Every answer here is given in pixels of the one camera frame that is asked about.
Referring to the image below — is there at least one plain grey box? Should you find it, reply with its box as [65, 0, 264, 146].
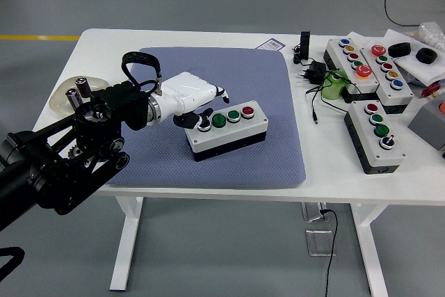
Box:
[407, 92, 445, 152]

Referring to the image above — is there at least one five-button box with red mushroom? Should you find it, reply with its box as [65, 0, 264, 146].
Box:
[359, 44, 415, 115]
[323, 38, 380, 103]

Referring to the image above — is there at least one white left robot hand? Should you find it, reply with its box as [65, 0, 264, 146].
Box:
[158, 72, 231, 130]

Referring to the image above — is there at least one grey four-button control box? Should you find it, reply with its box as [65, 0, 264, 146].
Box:
[184, 100, 269, 163]
[343, 100, 407, 175]

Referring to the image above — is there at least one clear plastic bag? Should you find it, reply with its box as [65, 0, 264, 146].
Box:
[416, 21, 445, 53]

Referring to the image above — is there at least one black cable under table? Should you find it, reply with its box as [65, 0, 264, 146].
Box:
[319, 208, 340, 297]

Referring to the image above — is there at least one dark cylindrical capacitor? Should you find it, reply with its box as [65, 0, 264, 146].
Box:
[65, 88, 83, 106]
[75, 76, 90, 98]

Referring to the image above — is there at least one blue-grey textured mat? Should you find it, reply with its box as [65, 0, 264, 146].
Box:
[107, 46, 307, 190]

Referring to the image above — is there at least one white table leg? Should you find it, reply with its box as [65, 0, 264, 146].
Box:
[349, 202, 390, 297]
[109, 196, 145, 291]

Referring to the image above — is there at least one green plastic cup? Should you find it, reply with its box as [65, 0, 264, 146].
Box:
[320, 70, 350, 102]

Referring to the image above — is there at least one purple-edged white label card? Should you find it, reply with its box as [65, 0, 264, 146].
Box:
[256, 38, 283, 51]

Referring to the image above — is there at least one black upright stand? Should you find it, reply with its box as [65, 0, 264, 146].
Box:
[299, 31, 311, 62]

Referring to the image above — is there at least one black power adapter plug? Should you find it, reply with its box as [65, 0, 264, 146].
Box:
[296, 61, 327, 86]

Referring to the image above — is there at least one grey floor socket cover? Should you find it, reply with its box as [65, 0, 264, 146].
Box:
[305, 229, 337, 257]

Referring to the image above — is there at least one cream shallow dish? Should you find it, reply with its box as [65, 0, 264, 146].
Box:
[51, 76, 108, 114]

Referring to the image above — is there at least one red knob part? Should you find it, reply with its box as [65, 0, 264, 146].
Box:
[421, 83, 442, 99]

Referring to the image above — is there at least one black foam ring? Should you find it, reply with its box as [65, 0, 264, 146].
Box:
[416, 47, 437, 65]
[387, 42, 412, 58]

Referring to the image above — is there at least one black adapter cord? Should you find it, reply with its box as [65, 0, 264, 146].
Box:
[305, 70, 353, 126]

